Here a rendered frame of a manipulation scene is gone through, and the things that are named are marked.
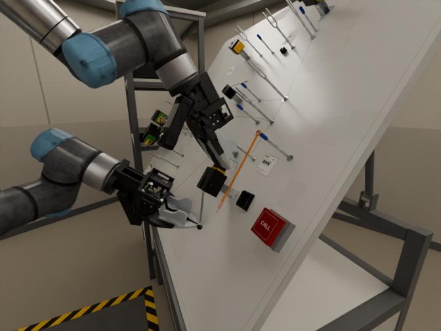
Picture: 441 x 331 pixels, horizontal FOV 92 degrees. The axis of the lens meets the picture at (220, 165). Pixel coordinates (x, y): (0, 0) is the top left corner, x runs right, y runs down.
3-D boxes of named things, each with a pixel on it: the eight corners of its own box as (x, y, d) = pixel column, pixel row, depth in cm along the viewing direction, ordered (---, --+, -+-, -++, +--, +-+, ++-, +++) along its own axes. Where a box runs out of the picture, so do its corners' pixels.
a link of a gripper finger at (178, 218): (201, 226, 45) (162, 206, 43) (190, 238, 48) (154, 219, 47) (205, 215, 47) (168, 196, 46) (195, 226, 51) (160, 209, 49)
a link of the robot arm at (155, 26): (110, 20, 39) (147, 6, 42) (146, 77, 43) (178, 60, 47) (118, -5, 32) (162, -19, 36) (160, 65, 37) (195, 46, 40)
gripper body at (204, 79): (236, 121, 47) (210, 67, 42) (206, 142, 44) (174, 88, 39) (220, 121, 53) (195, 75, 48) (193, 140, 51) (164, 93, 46)
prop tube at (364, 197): (369, 205, 66) (372, 106, 54) (361, 201, 68) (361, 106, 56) (376, 201, 67) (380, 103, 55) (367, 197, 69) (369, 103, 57)
